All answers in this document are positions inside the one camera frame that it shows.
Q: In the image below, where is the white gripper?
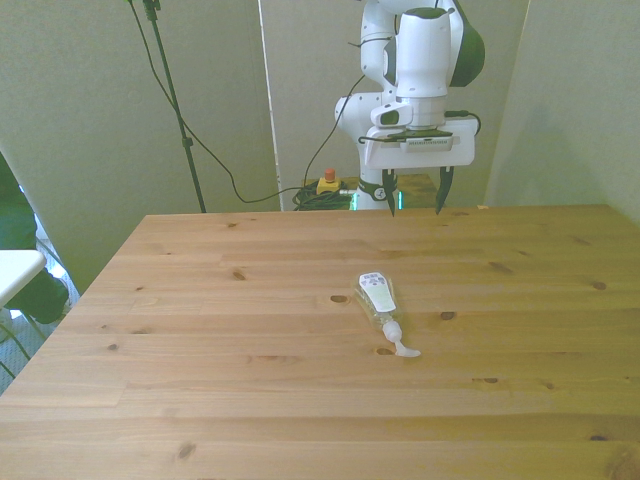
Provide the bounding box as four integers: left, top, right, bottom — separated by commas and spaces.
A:
363, 117, 477, 218

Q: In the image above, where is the clear sanitizer pump bottle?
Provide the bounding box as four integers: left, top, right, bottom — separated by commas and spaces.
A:
353, 271, 422, 359

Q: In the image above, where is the yellow emergency stop button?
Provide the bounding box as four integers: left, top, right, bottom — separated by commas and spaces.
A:
316, 168, 344, 197

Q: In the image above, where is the white side table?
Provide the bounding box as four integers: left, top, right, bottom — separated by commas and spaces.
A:
0, 248, 47, 307

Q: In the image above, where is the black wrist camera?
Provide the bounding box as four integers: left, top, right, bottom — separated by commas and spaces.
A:
379, 128, 456, 152

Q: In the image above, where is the coiled dark cable bundle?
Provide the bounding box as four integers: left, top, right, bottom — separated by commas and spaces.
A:
292, 182, 354, 212

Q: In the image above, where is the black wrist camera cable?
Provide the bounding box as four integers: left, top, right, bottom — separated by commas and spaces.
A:
302, 34, 482, 199

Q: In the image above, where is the white vertical wall trim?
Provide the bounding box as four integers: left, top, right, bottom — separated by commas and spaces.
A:
256, 0, 284, 211

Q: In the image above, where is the black stand cable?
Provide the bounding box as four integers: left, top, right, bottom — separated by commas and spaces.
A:
124, 0, 306, 204

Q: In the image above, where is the thin dark camera stand pole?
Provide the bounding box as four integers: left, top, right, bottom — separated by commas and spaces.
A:
142, 0, 208, 214

